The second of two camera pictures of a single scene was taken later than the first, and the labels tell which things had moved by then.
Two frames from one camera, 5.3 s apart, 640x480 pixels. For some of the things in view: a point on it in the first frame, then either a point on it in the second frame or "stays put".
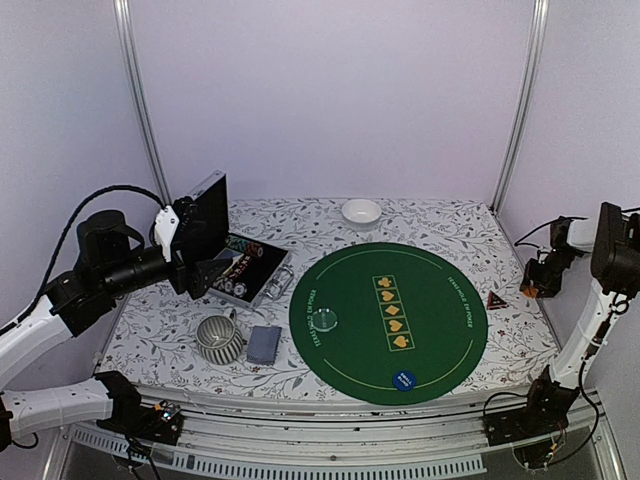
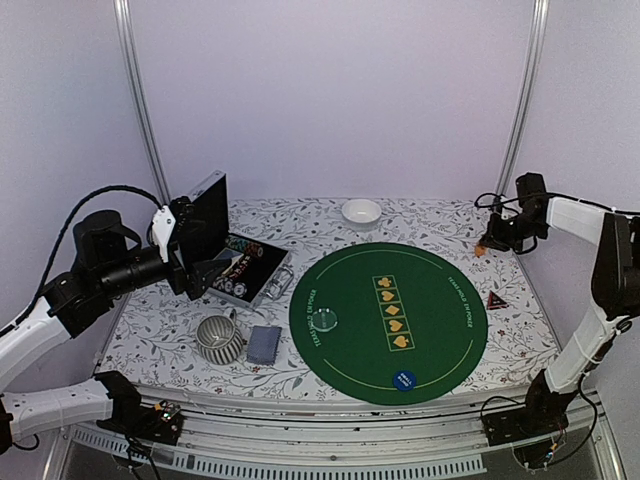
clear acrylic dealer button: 324,319 stays put
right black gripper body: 549,276 → 513,234
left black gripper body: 180,279 stays put
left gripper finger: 206,273 stays put
